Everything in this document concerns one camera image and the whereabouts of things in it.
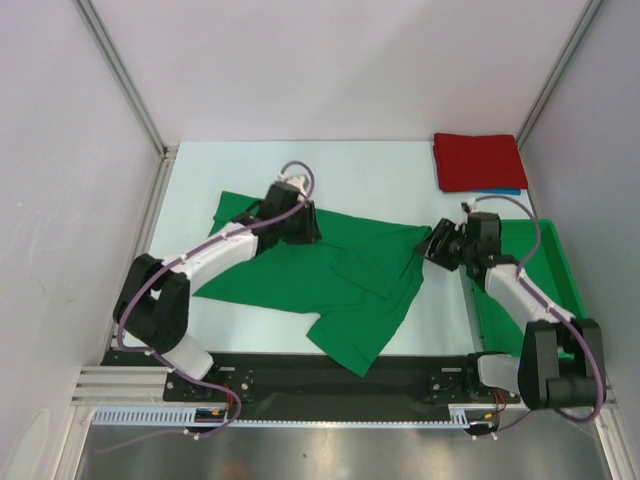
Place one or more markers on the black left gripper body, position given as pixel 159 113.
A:
pixel 298 228

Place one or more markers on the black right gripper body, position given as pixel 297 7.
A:
pixel 448 251

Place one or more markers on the green t shirt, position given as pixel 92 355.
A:
pixel 360 278

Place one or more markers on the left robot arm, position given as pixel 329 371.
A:
pixel 153 305

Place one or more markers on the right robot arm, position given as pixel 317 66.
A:
pixel 560 364

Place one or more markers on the folded red t shirt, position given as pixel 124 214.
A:
pixel 469 163

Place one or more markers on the green plastic bin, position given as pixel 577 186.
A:
pixel 548 269

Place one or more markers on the folded blue t shirt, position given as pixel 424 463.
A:
pixel 503 192

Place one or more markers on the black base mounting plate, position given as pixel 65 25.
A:
pixel 311 387

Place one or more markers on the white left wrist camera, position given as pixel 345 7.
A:
pixel 301 182

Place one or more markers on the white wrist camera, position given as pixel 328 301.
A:
pixel 470 206
pixel 301 182

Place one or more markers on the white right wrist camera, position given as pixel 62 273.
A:
pixel 470 206

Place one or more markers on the aluminium left side rail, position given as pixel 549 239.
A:
pixel 153 205

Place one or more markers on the aluminium rail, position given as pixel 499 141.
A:
pixel 153 205
pixel 146 384

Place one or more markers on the left aluminium frame post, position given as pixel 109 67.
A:
pixel 116 65

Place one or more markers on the aluminium frame post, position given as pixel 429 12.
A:
pixel 569 50
pixel 116 65

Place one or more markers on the aluminium front rail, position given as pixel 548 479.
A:
pixel 146 384

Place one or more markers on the right aluminium frame post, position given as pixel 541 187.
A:
pixel 569 50

